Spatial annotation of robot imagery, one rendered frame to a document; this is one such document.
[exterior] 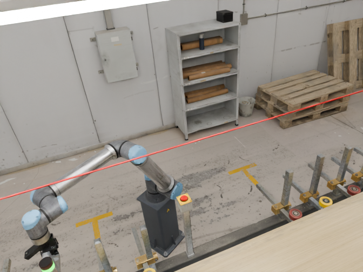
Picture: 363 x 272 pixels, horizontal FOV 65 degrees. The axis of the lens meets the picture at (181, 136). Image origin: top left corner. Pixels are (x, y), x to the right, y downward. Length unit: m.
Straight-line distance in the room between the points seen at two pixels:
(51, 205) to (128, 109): 2.82
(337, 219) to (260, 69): 3.34
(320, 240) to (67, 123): 3.38
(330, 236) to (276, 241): 0.32
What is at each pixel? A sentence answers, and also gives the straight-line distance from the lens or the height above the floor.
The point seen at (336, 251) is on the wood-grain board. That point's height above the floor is 0.90.
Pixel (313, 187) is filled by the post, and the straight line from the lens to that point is 2.28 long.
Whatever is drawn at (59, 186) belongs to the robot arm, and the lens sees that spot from 1.76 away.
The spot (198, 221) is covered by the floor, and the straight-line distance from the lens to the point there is 3.14.
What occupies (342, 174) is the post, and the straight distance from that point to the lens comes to 2.42.
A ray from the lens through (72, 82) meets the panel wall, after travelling 4.01.
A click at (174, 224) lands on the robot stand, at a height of 0.24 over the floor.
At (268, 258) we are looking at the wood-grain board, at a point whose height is 0.90.
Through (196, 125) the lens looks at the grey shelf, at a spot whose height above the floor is 0.14.
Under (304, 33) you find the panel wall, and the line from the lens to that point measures 5.36.
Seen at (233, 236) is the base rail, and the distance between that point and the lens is 2.14.
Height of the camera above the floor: 2.40
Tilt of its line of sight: 33 degrees down
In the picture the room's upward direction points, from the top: 6 degrees counter-clockwise
